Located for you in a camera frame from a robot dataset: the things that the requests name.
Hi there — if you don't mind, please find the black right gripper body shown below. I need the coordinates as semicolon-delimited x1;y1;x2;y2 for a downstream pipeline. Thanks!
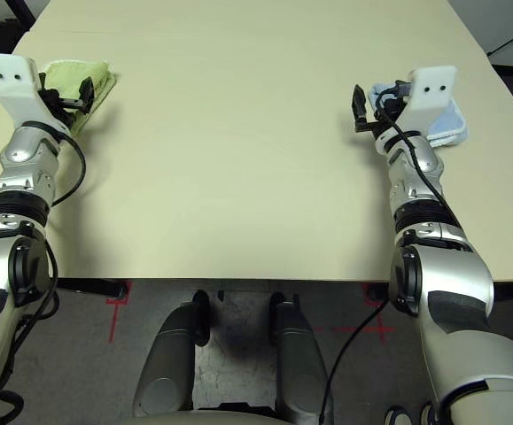
354;94;407;137

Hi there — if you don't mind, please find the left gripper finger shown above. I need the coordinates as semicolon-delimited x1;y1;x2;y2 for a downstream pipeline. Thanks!
38;72;62;108
78;76;97;115

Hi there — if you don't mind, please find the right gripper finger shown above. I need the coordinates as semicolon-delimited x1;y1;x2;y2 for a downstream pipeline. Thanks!
351;84;369;128

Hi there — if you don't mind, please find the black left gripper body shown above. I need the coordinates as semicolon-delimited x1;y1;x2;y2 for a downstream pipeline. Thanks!
48;99;87;128

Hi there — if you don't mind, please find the green towel white trim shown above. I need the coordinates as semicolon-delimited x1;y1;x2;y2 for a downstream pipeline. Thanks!
38;58;120;136

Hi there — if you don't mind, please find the light blue folded towel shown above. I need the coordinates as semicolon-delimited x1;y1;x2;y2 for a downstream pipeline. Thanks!
366;81;470;150

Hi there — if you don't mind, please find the black table foot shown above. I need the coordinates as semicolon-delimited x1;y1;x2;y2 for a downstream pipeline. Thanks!
56;278;131;299
365;284;393;307

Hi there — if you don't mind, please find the grey robot right leg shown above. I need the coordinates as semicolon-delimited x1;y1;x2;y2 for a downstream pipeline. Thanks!
268;291;333;422

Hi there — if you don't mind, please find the white blue sneaker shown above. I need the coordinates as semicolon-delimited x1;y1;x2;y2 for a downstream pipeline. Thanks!
384;406;411;425
418;399;439;425

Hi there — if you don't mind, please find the pale robot waist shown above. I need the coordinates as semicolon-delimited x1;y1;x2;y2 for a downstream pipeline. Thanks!
127;409;284;425

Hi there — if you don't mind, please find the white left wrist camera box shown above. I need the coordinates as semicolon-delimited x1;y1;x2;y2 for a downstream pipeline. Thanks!
0;52;72;135

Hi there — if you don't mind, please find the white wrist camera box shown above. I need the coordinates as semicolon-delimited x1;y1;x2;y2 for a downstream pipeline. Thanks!
0;52;72;135
402;65;460;139

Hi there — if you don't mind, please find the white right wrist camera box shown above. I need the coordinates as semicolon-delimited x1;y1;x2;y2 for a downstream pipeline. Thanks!
402;65;460;139

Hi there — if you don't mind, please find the black metal frame bar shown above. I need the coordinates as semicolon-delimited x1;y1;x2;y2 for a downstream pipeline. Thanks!
13;0;39;27

